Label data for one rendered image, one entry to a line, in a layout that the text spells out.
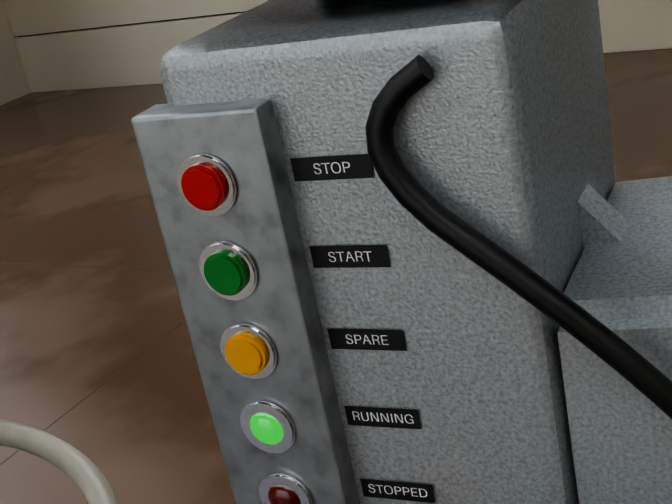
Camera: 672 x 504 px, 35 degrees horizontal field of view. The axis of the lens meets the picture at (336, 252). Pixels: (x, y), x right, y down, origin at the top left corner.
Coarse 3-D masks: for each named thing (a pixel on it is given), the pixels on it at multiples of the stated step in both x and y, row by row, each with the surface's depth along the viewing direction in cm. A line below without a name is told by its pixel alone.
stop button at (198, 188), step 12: (192, 168) 56; (204, 168) 55; (192, 180) 56; (204, 180) 56; (216, 180) 55; (192, 192) 56; (204, 192) 56; (216, 192) 56; (192, 204) 57; (204, 204) 56; (216, 204) 56
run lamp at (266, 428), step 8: (256, 416) 62; (264, 416) 61; (272, 416) 61; (256, 424) 62; (264, 424) 61; (272, 424) 61; (280, 424) 61; (256, 432) 62; (264, 432) 62; (272, 432) 61; (280, 432) 61; (264, 440) 62; (272, 440) 62; (280, 440) 62
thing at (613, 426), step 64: (384, 128) 51; (640, 192) 67; (512, 256) 52; (640, 256) 58; (576, 320) 51; (640, 320) 54; (576, 384) 56; (640, 384) 52; (576, 448) 58; (640, 448) 56
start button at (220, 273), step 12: (216, 252) 58; (228, 252) 58; (204, 264) 58; (216, 264) 58; (228, 264) 57; (240, 264) 57; (216, 276) 58; (228, 276) 58; (240, 276) 57; (216, 288) 58; (228, 288) 58; (240, 288) 58
